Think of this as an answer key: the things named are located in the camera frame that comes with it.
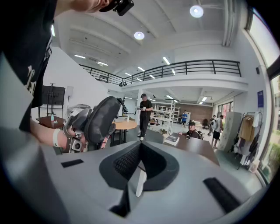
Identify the white ceiling pipes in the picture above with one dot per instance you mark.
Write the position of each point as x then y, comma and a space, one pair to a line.
228, 22

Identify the clothes rack with garments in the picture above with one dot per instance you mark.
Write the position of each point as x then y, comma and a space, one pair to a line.
247, 129

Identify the round wooden table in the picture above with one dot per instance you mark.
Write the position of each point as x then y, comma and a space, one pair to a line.
125, 125

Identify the white metal shelving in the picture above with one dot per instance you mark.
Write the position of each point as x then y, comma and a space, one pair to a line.
164, 120

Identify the person's head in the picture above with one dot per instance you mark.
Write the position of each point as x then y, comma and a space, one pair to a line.
83, 5

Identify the small blue bottle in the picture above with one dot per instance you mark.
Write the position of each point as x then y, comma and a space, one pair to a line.
52, 118

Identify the person's left forearm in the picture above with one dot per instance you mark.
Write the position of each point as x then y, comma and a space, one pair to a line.
41, 133

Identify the black printed t-shirt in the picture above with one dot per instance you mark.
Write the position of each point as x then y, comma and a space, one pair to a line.
22, 43

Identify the white wristband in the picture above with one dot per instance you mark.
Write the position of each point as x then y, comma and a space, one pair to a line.
56, 137

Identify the black wall speaker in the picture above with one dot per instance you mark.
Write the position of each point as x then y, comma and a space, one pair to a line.
257, 70

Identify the round ceiling lamp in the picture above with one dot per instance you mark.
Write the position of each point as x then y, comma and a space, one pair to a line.
139, 35
196, 11

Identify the white shopping bag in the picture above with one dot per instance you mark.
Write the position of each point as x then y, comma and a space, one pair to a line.
253, 166

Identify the person's left hand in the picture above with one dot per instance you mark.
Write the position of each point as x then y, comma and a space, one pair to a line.
71, 131

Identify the black hard-shell zipper case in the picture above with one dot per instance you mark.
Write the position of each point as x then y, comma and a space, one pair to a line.
102, 116

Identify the row of ceiling strip lights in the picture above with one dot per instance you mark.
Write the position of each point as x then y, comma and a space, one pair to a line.
166, 60

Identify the blue wall poster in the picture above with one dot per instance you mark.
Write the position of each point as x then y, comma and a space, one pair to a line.
260, 98

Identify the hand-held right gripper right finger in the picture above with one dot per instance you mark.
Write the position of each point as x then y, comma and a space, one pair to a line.
159, 166

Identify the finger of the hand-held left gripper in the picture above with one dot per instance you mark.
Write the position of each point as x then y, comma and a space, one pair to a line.
103, 142

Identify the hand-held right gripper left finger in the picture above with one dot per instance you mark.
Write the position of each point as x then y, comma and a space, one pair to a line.
122, 162

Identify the black screen on stand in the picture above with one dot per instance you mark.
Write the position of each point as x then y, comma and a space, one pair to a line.
53, 95

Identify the black office chair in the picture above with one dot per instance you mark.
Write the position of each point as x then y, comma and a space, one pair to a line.
205, 123

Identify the dark brown side table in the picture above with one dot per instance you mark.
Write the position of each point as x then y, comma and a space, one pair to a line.
47, 122

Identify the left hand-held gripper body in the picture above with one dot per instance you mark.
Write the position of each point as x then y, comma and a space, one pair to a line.
78, 118

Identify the white patterned cabinet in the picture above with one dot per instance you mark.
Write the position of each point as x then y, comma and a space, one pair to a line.
229, 131

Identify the large black-framed window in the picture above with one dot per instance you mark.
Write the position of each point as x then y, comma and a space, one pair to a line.
264, 39

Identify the black cap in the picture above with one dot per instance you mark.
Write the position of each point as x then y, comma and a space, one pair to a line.
107, 8

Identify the black head-mounted camera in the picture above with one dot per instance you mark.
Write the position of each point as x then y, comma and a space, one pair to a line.
123, 7

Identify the plastic wrapped machine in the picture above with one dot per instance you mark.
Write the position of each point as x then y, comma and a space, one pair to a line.
78, 107

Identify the black metal railing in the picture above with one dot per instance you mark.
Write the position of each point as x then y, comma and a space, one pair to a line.
201, 61

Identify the single ceiling strip light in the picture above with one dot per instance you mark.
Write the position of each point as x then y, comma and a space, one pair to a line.
204, 99
169, 96

